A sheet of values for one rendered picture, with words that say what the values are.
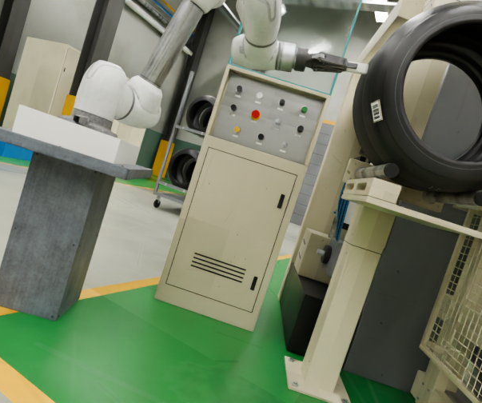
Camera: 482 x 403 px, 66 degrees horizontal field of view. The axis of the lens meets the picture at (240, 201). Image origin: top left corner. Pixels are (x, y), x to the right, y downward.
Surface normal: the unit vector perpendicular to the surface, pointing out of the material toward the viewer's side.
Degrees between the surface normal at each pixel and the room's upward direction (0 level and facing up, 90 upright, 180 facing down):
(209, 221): 90
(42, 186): 90
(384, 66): 89
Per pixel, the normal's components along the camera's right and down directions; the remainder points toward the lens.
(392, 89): -0.25, 0.02
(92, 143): 0.07, 0.08
